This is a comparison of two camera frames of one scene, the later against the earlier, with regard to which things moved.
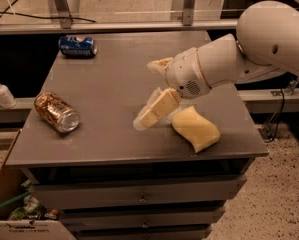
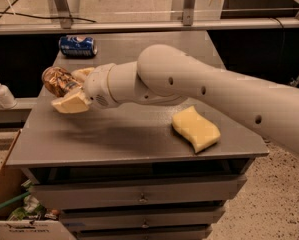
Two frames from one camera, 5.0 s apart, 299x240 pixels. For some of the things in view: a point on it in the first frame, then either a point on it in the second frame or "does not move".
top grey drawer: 137,190 does not move
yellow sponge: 198,131 does not move
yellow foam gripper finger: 159,66 -> 81,74
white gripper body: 185,71 -> 97,86
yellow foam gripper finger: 159,103 -> 72,103
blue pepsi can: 78,45 does not move
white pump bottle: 2,93 does not move
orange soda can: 57,112 -> 59,82
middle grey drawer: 188,218 does not move
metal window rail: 114,26 does not move
